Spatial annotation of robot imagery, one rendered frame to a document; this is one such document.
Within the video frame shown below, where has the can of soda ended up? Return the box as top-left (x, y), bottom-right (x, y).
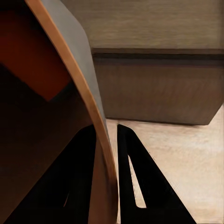
top-left (0, 7), bottom-right (76, 104)

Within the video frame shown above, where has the trash can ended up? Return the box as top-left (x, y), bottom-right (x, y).
top-left (0, 0), bottom-right (119, 224)

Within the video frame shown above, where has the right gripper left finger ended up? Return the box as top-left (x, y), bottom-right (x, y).
top-left (3, 124), bottom-right (96, 224)

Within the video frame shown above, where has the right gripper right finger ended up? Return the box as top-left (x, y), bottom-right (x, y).
top-left (117, 124), bottom-right (196, 224)

